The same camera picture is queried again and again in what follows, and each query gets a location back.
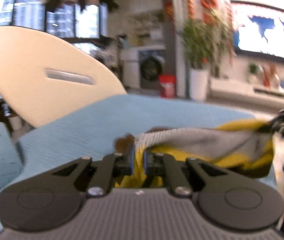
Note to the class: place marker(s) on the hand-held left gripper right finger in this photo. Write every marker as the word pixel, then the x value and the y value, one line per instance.
pixel 146 163

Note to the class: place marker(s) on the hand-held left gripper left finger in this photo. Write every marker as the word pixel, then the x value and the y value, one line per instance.
pixel 132 162

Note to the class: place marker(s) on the striped knit sweater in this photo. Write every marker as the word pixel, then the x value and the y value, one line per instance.
pixel 194 137

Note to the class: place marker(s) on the red vase with flowers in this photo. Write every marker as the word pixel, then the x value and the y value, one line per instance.
pixel 268 78

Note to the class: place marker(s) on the small potted plant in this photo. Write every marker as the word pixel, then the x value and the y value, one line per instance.
pixel 253 70

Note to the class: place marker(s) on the blue quilted sofa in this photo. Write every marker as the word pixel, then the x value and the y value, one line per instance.
pixel 82 130

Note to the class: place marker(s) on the white television cabinet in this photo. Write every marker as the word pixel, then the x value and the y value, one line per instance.
pixel 231 87

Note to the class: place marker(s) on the television screen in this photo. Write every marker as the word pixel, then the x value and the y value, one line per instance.
pixel 269 37

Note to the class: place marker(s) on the red bucket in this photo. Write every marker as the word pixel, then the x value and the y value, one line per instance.
pixel 167 87

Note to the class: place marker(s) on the white tall plant pot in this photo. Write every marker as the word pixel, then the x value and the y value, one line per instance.
pixel 199 85

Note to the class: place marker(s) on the grey washing machine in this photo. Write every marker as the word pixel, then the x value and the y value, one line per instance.
pixel 152 67

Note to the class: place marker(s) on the bamboo plant with red ornaments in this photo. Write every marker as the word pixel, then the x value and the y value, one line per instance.
pixel 221 30

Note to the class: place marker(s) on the tall green plant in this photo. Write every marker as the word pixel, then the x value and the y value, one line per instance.
pixel 199 42

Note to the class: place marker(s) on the beige massage chair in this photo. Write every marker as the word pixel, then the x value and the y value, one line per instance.
pixel 32 80

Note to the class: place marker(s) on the large window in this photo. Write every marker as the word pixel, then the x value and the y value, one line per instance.
pixel 32 12

